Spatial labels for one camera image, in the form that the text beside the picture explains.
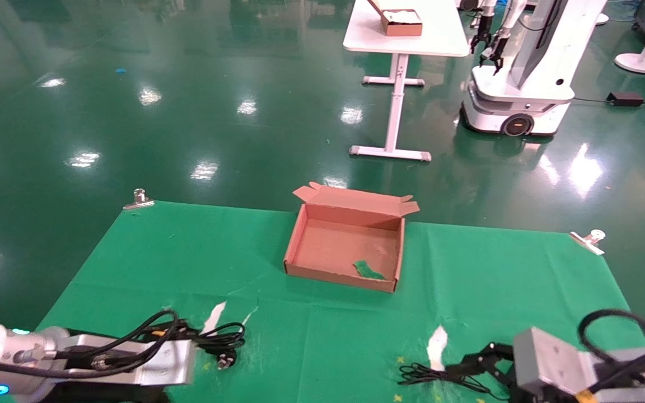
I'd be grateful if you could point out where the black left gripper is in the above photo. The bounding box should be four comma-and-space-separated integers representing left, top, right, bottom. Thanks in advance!
37, 382, 173, 403

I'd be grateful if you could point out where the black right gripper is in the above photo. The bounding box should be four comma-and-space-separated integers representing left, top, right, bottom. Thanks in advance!
447, 342, 547, 403

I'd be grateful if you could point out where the black cable bundle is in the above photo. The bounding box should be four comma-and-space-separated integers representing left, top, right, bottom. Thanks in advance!
398, 363, 505, 401

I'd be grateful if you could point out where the black power cord with plug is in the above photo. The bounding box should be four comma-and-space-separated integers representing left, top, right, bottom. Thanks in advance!
185, 322, 246, 371

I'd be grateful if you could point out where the open brown cardboard box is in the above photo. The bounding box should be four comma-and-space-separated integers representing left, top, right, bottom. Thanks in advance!
283, 182, 420, 293

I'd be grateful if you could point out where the small brown cardboard box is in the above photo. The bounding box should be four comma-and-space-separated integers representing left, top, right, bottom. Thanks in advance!
368, 0, 423, 37

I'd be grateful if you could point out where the green table cloth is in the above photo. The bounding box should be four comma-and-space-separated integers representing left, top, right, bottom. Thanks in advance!
0, 200, 645, 403

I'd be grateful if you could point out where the green cloth scrap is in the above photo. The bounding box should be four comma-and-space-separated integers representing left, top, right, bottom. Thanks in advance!
354, 259, 386, 280

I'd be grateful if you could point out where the metal cloth clamp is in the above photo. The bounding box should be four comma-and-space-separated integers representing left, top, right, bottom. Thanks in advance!
570, 229, 606, 256
123, 189, 155, 210

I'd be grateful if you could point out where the white wheeled robot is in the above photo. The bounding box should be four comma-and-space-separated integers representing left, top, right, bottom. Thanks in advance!
460, 0, 609, 137

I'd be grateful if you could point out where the white table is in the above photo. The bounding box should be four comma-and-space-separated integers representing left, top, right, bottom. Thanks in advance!
343, 0, 470, 162

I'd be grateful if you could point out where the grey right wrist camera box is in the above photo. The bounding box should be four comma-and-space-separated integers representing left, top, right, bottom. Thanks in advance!
513, 326, 600, 399

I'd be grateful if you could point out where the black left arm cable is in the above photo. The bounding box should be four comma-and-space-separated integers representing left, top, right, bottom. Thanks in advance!
0, 311, 180, 373

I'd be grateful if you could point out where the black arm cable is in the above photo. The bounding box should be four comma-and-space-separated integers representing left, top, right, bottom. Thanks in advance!
579, 309, 645, 392
0, 311, 180, 373

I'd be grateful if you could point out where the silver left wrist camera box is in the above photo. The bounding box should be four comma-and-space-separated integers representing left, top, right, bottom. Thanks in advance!
73, 334, 194, 387

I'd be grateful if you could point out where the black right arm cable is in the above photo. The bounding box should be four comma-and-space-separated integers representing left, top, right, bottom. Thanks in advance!
579, 309, 645, 392

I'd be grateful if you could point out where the black power adapter with cable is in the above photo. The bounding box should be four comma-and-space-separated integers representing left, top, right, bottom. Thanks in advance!
572, 91, 645, 109

